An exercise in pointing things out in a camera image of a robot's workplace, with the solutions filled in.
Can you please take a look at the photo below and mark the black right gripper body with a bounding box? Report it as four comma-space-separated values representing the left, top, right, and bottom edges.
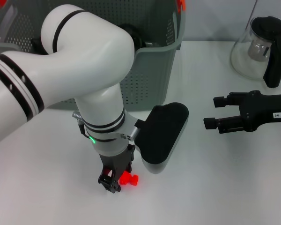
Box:
238, 90, 281, 132

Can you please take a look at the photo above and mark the glass teapot with black handle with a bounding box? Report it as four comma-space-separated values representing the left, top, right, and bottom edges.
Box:
229, 15, 281, 89

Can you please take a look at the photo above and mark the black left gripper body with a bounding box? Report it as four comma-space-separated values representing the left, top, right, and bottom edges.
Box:
98, 143, 136, 182

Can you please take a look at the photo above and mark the grey left wrist camera housing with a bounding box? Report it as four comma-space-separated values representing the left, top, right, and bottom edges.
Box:
133, 102, 190, 175

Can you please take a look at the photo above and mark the left gripper cable with plug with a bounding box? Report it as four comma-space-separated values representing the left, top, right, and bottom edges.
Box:
72, 112, 92, 139

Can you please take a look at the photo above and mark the bright red slope brick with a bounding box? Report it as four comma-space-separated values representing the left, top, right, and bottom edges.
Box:
120, 172, 132, 186

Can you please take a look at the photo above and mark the grey perforated storage bin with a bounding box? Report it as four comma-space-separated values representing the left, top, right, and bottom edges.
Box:
0, 0, 187, 112

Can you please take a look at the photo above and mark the black clay teapot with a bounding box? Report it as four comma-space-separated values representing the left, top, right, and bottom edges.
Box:
30, 37, 46, 56

